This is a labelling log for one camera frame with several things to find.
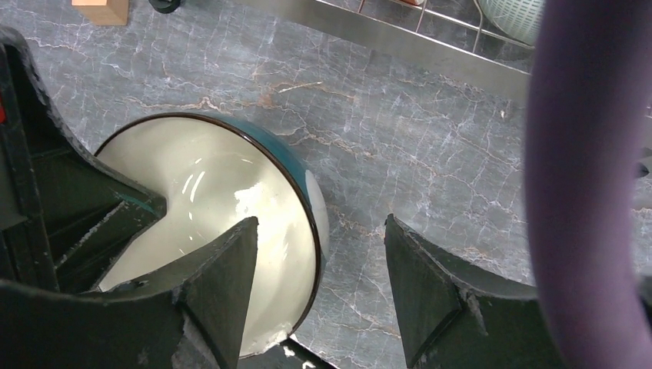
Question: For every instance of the blue rimmed small bowl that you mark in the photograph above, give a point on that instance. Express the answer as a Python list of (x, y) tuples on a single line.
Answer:
[(214, 172)]

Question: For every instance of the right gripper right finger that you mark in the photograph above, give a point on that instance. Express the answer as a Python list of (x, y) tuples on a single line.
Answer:
[(454, 314)]

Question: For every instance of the small wooden cube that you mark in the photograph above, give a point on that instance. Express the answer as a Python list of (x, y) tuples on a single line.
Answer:
[(103, 12)]

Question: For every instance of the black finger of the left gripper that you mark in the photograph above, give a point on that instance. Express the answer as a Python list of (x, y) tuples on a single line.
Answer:
[(65, 216)]

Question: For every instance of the steel two-tier dish rack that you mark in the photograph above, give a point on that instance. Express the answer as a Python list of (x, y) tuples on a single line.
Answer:
[(410, 45)]

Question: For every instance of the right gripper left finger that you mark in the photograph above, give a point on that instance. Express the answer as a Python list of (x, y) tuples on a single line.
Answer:
[(196, 304)]

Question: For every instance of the celadon green rear bowl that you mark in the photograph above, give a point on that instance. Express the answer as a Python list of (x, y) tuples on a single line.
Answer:
[(519, 19)]

